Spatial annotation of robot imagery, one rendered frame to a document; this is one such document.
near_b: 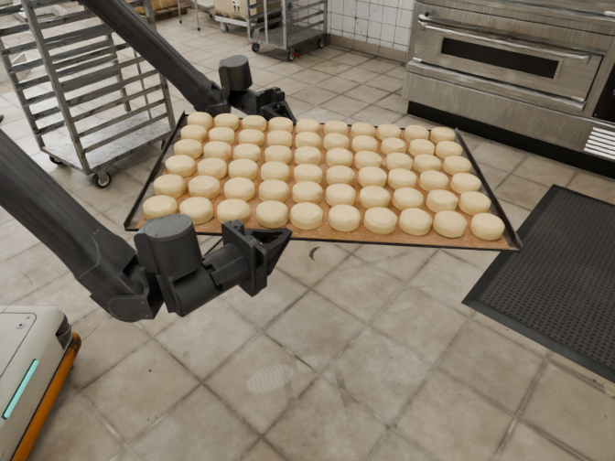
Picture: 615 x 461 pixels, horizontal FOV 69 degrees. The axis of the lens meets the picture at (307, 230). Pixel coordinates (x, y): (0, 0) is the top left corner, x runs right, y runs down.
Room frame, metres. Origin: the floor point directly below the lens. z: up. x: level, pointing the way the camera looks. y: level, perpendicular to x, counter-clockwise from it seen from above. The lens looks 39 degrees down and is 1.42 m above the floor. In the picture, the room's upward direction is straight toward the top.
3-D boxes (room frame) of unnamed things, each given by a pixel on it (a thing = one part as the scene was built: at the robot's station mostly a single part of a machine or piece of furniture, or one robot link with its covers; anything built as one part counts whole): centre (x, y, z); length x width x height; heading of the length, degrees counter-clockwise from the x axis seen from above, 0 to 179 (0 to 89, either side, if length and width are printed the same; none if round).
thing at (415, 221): (0.56, -0.17, 0.99); 0.05 x 0.05 x 0.02
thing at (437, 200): (0.62, -0.23, 0.98); 0.05 x 0.05 x 0.02
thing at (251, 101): (0.98, 0.11, 0.99); 0.07 x 0.07 x 0.10; 45
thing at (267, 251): (0.50, 0.06, 0.98); 0.09 x 0.07 x 0.07; 134
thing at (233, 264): (0.45, 0.11, 0.99); 0.07 x 0.07 x 0.10; 44
